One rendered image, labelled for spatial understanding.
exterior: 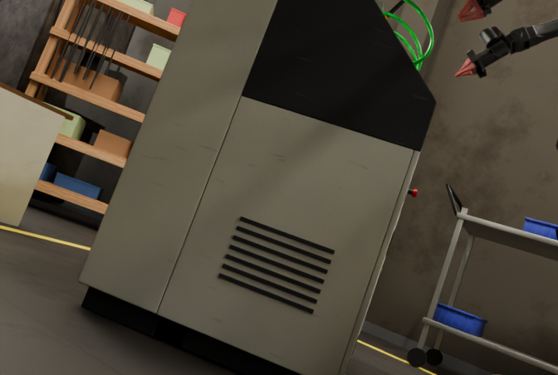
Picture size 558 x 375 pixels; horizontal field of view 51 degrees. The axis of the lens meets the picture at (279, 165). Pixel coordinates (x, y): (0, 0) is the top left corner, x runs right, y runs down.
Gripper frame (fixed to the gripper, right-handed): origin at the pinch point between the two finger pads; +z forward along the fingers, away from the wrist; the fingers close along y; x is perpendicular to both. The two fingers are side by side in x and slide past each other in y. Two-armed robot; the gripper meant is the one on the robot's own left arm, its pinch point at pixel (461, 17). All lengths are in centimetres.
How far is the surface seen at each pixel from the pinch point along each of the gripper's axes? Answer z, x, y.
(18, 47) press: 338, -275, -203
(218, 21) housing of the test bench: 64, -33, 42
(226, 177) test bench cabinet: 83, 15, 50
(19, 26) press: 331, -296, -207
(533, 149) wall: 0, 39, -293
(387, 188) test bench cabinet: 44, 42, 38
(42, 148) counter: 217, -80, -36
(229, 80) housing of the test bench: 69, -13, 44
